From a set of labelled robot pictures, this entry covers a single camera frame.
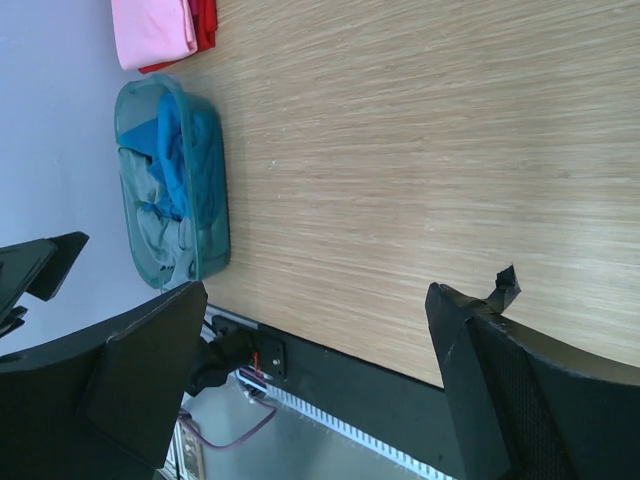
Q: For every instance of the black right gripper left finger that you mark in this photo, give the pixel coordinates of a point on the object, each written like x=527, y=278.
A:
x=102, y=402

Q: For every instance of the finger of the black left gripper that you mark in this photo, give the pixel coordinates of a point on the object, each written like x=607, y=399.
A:
x=37, y=267

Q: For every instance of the teal mesh laundry basket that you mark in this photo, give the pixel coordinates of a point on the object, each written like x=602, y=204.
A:
x=136, y=104

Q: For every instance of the grey t shirt in basket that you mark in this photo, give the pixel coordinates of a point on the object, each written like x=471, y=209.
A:
x=167, y=236

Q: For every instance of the white slotted cable duct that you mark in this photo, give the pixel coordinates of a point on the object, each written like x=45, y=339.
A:
x=346, y=430

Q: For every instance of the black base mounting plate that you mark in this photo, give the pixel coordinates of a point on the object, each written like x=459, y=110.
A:
x=406, y=413

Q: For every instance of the pink folded t shirt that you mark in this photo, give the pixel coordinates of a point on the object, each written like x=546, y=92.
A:
x=149, y=32

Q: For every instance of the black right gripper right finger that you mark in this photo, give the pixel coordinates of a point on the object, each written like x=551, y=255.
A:
x=527, y=406

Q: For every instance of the red folded t shirt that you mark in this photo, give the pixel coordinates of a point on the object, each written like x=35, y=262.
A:
x=205, y=21

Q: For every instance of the blue t shirt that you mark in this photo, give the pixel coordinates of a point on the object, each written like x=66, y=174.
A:
x=185, y=149

